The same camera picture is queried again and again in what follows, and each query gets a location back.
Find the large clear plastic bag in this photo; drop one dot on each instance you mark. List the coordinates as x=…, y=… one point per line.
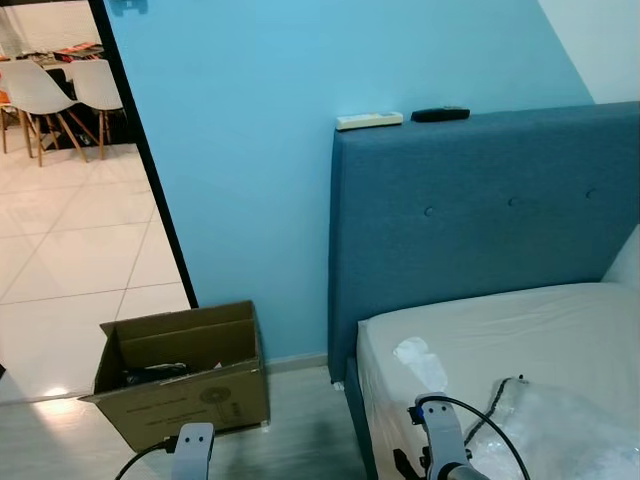
x=570, y=430

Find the cream sheeted mattress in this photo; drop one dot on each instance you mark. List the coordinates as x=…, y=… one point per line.
x=520, y=330

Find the brown cardboard box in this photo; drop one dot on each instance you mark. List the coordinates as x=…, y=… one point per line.
x=190, y=400

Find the black item in cardboard box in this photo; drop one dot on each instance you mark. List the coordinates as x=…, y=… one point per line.
x=150, y=375

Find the white remote control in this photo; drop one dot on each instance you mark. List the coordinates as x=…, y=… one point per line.
x=370, y=121

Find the black remote control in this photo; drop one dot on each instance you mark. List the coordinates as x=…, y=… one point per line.
x=440, y=114

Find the wooden dining table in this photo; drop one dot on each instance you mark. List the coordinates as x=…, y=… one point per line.
x=60, y=57

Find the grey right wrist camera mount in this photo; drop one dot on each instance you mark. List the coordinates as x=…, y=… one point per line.
x=442, y=430

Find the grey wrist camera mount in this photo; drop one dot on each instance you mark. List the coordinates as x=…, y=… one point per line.
x=442, y=430
x=193, y=450

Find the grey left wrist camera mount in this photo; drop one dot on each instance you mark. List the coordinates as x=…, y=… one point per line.
x=193, y=450

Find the teal fabric bed frame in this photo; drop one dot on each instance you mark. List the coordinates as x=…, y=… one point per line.
x=480, y=200

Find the black door frame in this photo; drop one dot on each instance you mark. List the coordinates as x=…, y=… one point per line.
x=140, y=150

